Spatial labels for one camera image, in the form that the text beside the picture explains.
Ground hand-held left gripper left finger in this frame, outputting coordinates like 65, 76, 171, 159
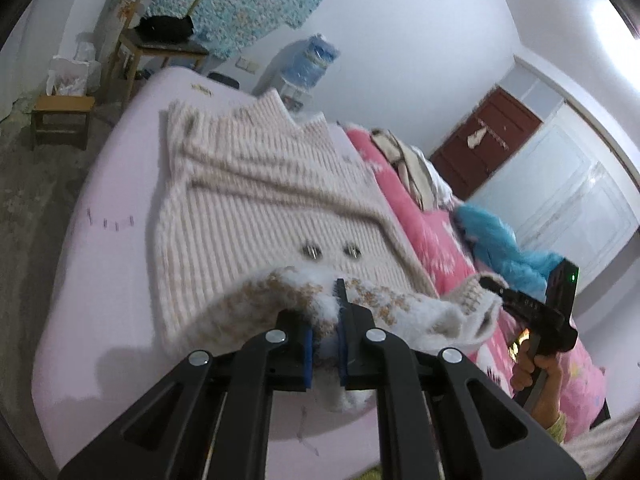
57, 310, 316, 480

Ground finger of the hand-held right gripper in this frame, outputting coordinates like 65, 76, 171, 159
480, 275, 512, 304

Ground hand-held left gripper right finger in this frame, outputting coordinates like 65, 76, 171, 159
335, 278, 586, 480

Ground beige white houndstooth coat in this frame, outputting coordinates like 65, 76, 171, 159
145, 87, 503, 413

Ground person's right forearm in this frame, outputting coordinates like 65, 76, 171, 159
530, 395, 569, 444

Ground beige clothes pile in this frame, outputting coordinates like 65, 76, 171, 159
370, 129, 441, 211

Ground person's right hand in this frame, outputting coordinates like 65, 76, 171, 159
510, 339, 566, 413

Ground blue fluffy cloth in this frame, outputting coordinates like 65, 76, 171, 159
452, 203, 566, 301

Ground pink floral blanket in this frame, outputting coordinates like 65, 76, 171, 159
345, 127, 608, 441

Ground white cloth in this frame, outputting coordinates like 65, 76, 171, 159
425, 160, 457, 207

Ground white panelled wardrobe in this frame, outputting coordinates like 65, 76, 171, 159
470, 55, 640, 291

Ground red-brown wooden door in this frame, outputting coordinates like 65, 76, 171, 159
430, 86, 543, 201

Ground person's white fluffy robe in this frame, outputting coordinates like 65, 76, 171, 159
565, 400, 640, 480

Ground lavender bed sheet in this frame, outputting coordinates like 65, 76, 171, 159
31, 66, 391, 471

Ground white water dispenser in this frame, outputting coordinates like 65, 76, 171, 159
277, 80, 309, 111

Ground blue water bottle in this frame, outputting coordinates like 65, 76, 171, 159
289, 34, 340, 88

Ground small wooden stool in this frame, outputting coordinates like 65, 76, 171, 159
31, 94, 96, 151

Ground wooden chair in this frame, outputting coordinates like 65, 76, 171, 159
102, 0, 211, 102

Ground black bag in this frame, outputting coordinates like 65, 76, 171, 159
137, 14, 195, 44

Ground white plastic bags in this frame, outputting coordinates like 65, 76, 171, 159
47, 40, 102, 97

